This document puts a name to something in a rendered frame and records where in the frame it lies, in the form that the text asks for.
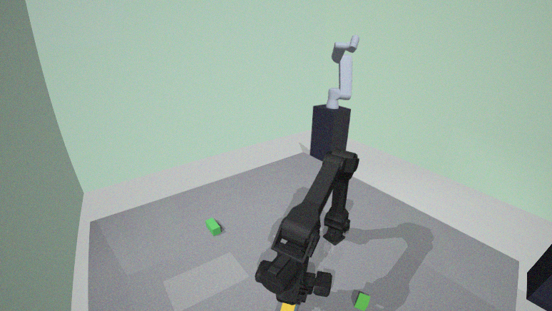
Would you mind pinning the yellow bar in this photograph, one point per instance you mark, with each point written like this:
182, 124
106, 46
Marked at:
287, 307

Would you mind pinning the small green block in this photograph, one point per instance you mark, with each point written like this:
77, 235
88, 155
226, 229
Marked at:
362, 302
213, 227

